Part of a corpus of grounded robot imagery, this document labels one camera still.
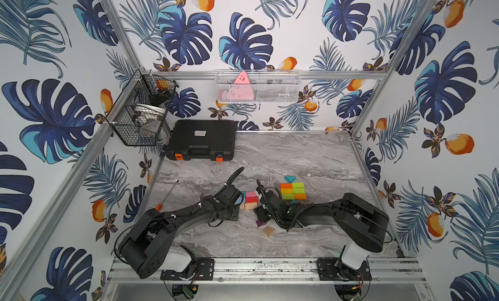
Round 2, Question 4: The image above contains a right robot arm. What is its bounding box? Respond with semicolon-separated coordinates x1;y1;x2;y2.
255;181;391;281

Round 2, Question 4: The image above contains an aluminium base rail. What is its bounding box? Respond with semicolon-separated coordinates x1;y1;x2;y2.
108;258;427;285

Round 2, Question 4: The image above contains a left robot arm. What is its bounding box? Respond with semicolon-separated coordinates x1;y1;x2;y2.
113;167;244;279

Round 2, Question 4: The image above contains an orange handled screwdriver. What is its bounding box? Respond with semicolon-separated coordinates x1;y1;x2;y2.
155;180;179;211

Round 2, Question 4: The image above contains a black wire basket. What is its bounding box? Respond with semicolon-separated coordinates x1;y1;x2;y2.
106;69;179;147

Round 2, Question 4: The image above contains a white wire shelf basket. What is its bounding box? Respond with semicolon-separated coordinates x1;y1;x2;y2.
214;69;303;104

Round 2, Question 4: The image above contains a black tool case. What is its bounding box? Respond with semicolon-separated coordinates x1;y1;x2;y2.
163;120;237;162

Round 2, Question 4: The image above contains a red block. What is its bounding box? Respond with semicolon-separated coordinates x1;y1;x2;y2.
245;196;259;203

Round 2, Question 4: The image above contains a natural wood triangle block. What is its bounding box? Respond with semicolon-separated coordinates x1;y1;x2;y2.
262;226;275;237

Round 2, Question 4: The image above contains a pink triangle sign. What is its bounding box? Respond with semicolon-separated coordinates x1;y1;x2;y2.
227;71;255;101

